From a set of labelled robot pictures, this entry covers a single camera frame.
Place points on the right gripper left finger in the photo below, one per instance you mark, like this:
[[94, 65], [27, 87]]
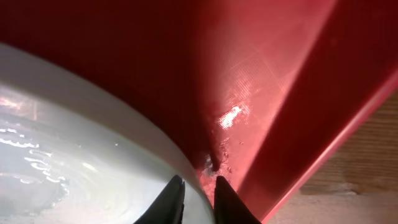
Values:
[[168, 207]]

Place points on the red plastic tray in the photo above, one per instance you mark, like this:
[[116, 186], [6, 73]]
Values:
[[269, 89]]

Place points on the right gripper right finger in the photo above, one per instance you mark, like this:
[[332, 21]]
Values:
[[228, 207]]

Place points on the pale blue plate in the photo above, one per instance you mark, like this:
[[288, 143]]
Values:
[[73, 153]]

